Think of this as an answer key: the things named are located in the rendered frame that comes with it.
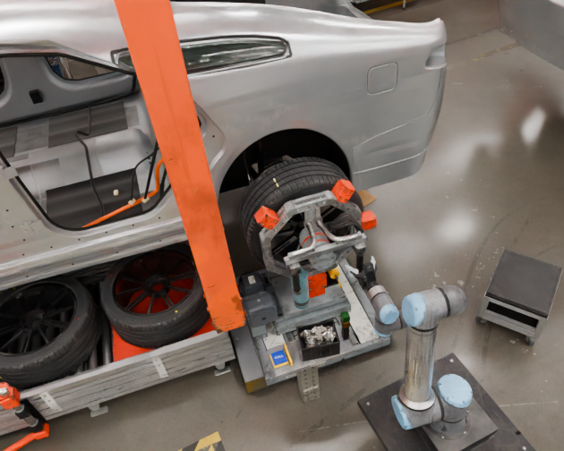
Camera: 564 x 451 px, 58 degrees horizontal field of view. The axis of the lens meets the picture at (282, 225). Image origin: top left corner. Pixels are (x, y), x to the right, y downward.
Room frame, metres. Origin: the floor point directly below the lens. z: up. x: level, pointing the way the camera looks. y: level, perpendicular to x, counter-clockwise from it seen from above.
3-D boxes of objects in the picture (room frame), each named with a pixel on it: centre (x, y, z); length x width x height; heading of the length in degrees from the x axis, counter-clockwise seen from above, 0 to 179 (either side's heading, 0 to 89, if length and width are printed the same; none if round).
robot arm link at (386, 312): (1.39, -0.43, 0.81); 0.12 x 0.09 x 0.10; 13
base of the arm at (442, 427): (1.03, -0.66, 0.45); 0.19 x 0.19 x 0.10
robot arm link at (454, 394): (1.03, -0.66, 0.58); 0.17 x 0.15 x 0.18; 100
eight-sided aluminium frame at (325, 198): (1.86, -0.15, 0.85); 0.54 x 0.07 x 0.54; 103
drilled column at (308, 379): (1.44, -0.04, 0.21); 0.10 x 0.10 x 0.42; 13
